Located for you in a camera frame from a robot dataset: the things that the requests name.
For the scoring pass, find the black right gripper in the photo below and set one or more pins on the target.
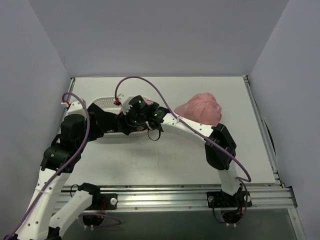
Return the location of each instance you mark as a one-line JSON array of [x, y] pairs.
[[141, 122]]

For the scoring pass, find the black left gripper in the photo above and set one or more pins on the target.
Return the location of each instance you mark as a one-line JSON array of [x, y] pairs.
[[116, 124]]

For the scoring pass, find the pink cap with white logo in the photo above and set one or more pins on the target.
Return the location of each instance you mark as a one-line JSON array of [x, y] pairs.
[[123, 127]]

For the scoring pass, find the plain pink baseball cap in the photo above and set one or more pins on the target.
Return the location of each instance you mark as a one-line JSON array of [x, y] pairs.
[[202, 108]]

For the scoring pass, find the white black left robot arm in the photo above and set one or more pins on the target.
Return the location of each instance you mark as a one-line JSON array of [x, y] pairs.
[[59, 160]]

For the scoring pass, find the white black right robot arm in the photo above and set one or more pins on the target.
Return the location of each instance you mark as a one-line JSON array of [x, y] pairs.
[[218, 144]]

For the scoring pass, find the black baseball cap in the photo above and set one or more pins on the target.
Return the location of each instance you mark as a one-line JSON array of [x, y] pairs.
[[110, 124]]

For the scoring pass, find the white perforated plastic basket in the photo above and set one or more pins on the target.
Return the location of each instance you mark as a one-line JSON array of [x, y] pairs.
[[107, 105]]

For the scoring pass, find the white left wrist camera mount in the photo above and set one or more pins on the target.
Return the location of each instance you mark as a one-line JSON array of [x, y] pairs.
[[75, 107]]

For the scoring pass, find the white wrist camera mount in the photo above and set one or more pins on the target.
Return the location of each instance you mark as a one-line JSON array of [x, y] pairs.
[[126, 107], [75, 107]]

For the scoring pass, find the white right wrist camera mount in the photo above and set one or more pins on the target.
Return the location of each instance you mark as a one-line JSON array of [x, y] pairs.
[[126, 107]]

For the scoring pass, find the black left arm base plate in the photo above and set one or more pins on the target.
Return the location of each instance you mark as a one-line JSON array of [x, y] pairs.
[[103, 202]]

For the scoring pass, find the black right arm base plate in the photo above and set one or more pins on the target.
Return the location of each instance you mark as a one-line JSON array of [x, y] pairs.
[[220, 199]]

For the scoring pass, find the aluminium mounting rail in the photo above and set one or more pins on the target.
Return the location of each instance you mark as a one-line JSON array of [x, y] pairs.
[[193, 197]]

